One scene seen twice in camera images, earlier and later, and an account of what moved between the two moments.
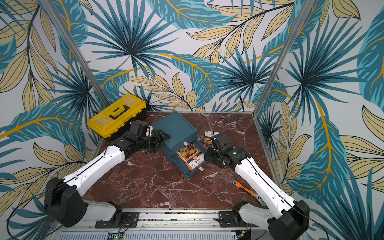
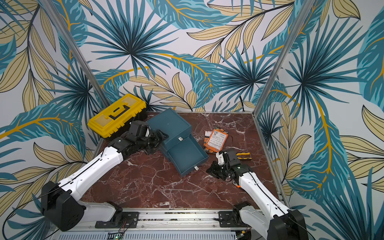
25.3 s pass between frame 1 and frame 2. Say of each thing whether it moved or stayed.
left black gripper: stayed
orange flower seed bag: stayed
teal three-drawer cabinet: stayed
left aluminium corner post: stayed
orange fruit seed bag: moved
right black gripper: moved
